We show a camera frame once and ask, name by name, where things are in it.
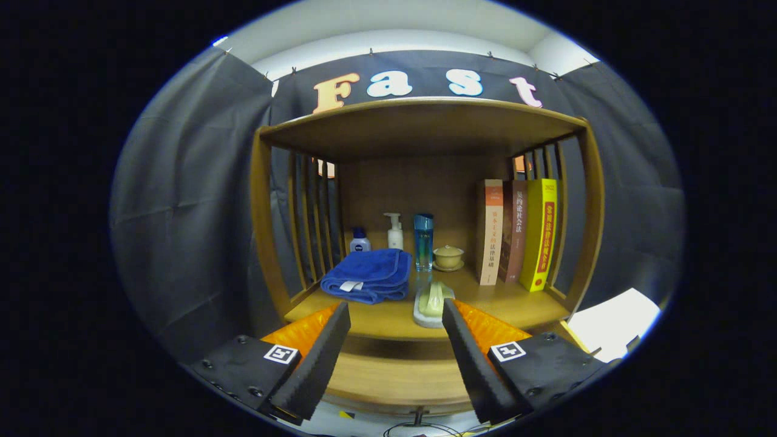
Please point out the beige book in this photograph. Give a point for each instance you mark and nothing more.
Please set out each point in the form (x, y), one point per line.
(490, 237)

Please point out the yellow lidded teacup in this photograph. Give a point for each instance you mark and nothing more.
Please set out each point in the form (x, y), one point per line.
(448, 258)

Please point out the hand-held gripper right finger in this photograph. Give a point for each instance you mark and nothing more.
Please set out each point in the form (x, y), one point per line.
(473, 364)

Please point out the folded blue towel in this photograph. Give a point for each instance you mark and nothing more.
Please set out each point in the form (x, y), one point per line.
(370, 276)

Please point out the white pump bottle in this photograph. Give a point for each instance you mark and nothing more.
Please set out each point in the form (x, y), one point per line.
(395, 237)

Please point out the yellow book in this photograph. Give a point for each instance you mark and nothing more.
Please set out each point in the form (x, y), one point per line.
(539, 237)

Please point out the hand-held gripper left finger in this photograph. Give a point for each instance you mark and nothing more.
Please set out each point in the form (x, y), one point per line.
(315, 364)

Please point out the green scrub brush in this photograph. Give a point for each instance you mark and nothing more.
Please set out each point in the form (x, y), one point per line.
(432, 300)

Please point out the wooden cabinet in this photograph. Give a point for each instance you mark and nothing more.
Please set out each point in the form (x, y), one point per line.
(425, 130)

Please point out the brown book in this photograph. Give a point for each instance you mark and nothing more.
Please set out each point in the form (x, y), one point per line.
(515, 230)

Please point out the small blue-capped bottle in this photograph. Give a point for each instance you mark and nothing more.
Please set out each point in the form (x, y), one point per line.
(360, 243)

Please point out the blue glass bottle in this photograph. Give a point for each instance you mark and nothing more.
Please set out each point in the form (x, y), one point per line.
(424, 243)

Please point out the white table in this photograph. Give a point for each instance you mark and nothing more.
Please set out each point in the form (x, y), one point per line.
(613, 321)

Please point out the wooden drawer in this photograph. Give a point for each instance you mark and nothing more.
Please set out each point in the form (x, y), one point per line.
(394, 379)

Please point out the wooden countertop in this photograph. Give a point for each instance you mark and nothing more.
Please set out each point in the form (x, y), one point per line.
(388, 318)

